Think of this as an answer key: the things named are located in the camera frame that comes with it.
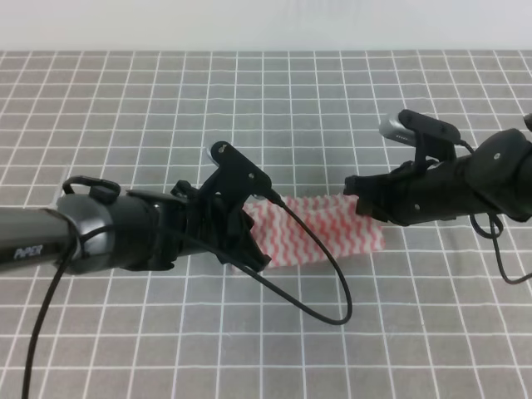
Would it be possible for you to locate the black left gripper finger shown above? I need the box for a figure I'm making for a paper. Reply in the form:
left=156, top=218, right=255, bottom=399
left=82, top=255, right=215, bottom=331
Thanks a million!
left=236, top=236, right=269, bottom=273

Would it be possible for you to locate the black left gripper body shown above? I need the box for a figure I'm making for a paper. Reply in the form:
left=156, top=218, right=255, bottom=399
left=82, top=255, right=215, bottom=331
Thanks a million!
left=153, top=180, right=254, bottom=266

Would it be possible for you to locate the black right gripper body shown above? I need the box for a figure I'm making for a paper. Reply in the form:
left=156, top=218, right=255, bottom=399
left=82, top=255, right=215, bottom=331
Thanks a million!
left=343, top=160, right=453, bottom=226

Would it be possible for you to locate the pink white wavy towel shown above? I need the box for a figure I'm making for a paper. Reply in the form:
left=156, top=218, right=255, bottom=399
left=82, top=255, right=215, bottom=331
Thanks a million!
left=244, top=194, right=385, bottom=268

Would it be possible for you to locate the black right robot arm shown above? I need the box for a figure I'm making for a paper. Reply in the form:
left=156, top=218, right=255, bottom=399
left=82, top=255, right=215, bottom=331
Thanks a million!
left=343, top=110, right=531, bottom=226

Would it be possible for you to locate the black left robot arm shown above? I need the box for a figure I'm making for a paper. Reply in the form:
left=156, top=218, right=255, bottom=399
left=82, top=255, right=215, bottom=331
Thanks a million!
left=1, top=176, right=271, bottom=275

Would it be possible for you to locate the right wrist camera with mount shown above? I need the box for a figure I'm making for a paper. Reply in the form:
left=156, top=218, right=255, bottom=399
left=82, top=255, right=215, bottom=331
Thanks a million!
left=379, top=109, right=461, bottom=172

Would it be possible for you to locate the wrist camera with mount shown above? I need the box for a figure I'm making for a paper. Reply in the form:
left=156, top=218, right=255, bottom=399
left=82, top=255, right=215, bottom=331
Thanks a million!
left=379, top=109, right=461, bottom=172
left=199, top=141, right=273, bottom=209

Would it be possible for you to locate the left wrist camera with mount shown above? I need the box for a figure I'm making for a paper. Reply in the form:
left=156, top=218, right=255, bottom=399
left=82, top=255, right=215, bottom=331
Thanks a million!
left=199, top=141, right=273, bottom=209

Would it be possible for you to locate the black right camera cable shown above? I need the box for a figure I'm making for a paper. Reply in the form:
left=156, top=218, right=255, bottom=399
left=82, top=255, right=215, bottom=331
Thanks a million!
left=455, top=139, right=532, bottom=286

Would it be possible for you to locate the black camera cable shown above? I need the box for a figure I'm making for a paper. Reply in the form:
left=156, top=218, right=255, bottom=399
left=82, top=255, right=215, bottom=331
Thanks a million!
left=455, top=139, right=532, bottom=286
left=23, top=191, right=353, bottom=399

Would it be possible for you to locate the black left camera cable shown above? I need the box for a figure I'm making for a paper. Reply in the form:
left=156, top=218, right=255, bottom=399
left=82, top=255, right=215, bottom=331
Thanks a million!
left=23, top=191, right=353, bottom=399

